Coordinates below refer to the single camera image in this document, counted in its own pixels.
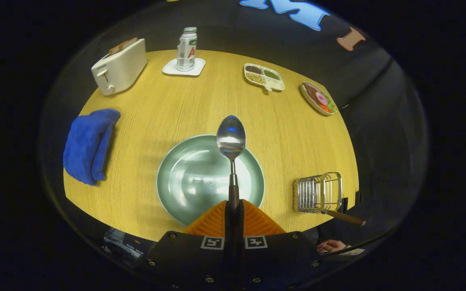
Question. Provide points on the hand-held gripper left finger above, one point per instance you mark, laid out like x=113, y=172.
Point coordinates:
x=229, y=226

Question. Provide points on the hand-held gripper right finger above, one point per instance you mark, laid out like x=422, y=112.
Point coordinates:
x=240, y=226

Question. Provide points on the pale green plate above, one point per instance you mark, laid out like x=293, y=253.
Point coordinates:
x=192, y=178

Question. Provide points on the black table clamp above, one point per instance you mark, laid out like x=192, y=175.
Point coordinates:
x=344, y=205
x=357, y=198

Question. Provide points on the white round food plate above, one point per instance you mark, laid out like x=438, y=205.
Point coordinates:
x=308, y=101

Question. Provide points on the red tomato slice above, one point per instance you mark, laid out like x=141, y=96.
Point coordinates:
x=325, y=108

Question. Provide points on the white divided dish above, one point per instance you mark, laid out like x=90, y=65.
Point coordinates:
x=275, y=84

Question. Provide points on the pile of yellow soybeans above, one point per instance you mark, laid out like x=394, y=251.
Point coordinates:
x=255, y=79

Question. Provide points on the brown meat pieces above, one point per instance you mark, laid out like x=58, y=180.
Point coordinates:
x=310, y=92

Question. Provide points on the pink round slice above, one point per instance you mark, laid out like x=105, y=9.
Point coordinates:
x=322, y=98

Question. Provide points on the pile of green beans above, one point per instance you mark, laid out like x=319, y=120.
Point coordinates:
x=272, y=74

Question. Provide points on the green lettuce leaf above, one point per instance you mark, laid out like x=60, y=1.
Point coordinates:
x=331, y=101

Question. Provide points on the pile of red beans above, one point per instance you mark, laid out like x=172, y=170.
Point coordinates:
x=254, y=69

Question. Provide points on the blue folded towel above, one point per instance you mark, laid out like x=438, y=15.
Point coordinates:
x=85, y=145

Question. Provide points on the white square coaster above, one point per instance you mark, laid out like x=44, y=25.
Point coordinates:
x=170, y=69

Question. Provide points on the white toaster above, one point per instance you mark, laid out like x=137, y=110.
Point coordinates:
x=119, y=70

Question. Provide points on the brown toast slice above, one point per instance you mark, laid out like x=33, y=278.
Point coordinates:
x=121, y=45

